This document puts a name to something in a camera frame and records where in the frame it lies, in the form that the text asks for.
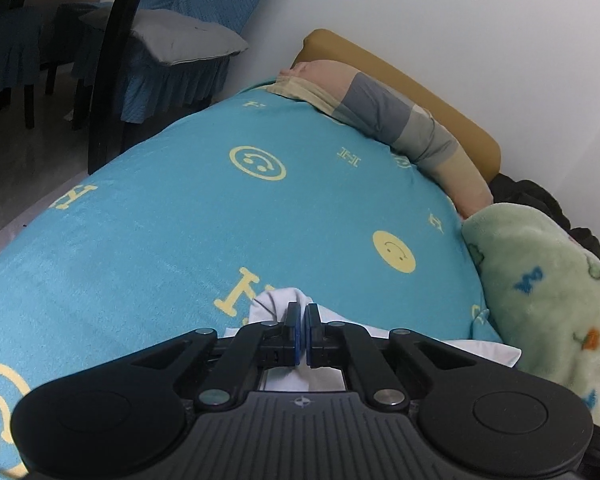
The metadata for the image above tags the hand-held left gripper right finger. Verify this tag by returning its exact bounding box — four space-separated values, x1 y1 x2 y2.
305 303 498 408

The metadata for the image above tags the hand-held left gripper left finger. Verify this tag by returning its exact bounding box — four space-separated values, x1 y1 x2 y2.
120 302 302 408

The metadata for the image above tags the white t-shirt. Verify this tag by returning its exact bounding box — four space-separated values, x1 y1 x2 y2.
224 286 524 394

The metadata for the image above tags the teal printed bed sheet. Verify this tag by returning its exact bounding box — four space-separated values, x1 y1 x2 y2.
0 77 501 480

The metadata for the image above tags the pale green fleece blanket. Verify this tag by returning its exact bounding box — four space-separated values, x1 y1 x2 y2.
461 202 600 429

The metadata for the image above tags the grey and beige striped pillow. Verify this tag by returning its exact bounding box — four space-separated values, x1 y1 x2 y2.
275 59 494 219

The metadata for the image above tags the black clothing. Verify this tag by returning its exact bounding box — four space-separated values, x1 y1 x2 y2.
490 172 600 267

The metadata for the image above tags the chair with blue cover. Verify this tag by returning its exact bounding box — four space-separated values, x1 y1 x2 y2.
39 2 114 96
0 5 49 129
72 0 287 126

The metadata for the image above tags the tan padded headboard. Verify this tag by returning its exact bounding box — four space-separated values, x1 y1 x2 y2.
290 28 502 184

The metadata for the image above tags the white table with dark legs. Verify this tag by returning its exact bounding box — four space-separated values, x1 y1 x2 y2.
0 0 159 176

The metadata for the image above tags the grey seat cushion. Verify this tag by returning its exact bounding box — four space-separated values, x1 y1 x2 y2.
79 7 250 67

